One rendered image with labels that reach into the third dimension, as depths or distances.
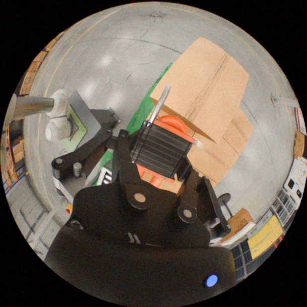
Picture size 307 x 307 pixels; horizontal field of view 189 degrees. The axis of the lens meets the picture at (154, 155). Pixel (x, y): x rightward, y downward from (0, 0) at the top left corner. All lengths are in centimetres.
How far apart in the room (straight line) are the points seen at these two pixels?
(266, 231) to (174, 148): 727
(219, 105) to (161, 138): 44
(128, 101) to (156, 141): 137
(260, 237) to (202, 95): 730
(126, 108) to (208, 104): 118
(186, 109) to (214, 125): 16
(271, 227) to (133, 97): 788
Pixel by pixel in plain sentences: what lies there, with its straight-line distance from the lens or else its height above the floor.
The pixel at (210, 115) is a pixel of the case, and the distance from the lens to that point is 52.
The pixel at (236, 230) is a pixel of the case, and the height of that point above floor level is 94.
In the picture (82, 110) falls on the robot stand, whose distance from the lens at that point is 91.
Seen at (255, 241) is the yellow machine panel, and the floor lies 125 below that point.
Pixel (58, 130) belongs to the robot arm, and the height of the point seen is 98.
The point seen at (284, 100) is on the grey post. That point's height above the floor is 52.
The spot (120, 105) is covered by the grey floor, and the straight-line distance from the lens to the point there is 154.
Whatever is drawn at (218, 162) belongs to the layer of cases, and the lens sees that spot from 111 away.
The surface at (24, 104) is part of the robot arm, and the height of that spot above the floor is 132.
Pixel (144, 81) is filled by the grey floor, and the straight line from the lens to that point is 153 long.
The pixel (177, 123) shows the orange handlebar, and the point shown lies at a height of 125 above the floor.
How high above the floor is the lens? 142
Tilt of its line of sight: 70 degrees down
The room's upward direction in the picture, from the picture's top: 167 degrees counter-clockwise
